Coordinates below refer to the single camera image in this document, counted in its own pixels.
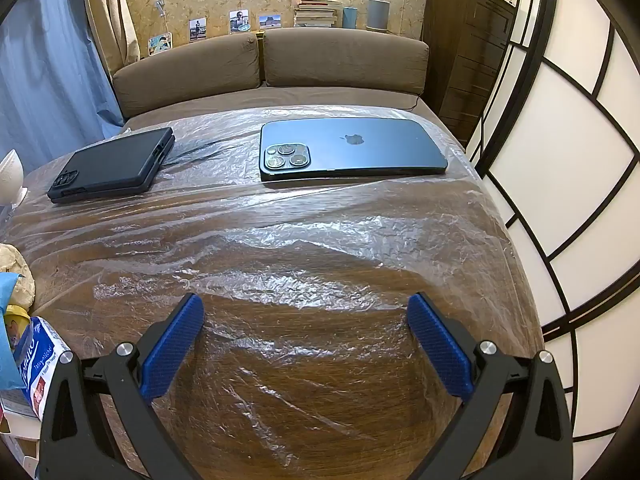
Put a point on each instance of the blue white tissue packet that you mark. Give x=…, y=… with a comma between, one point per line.
x=42, y=360

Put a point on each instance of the wall photo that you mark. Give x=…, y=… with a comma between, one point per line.
x=239, y=21
x=197, y=30
x=160, y=44
x=270, y=21

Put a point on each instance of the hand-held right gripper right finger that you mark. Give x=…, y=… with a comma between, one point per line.
x=440, y=347

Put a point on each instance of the dark wooden cabinet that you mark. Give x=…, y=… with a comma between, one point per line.
x=465, y=60

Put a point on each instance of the grey cylinder speaker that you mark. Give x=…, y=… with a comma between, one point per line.
x=379, y=12

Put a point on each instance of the yellow cup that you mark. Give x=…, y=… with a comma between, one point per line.
x=17, y=316

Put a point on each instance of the brown sofa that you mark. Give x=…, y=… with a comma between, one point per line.
x=320, y=99

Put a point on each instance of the beige crumpled paper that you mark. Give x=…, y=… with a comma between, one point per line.
x=17, y=275

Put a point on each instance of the white footed bowl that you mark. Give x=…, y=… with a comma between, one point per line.
x=10, y=175

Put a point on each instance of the white wall hook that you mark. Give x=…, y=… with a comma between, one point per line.
x=159, y=7

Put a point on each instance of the blue curtain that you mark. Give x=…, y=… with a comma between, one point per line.
x=50, y=60

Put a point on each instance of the blue smartphone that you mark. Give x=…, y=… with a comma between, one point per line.
x=360, y=155

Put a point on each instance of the brown sofa back cushion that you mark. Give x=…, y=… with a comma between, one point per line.
x=185, y=70
x=345, y=60

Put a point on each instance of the black cased phone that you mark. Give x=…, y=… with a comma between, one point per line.
x=110, y=165

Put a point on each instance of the beige curtain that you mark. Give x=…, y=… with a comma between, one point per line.
x=120, y=20

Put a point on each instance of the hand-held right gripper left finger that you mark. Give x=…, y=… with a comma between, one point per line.
x=170, y=347

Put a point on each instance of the white panelled sliding screen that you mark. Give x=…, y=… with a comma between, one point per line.
x=575, y=160

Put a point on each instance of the stack of books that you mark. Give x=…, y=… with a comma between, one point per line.
x=317, y=12

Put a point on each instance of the light blue cup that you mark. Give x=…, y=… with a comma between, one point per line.
x=350, y=17

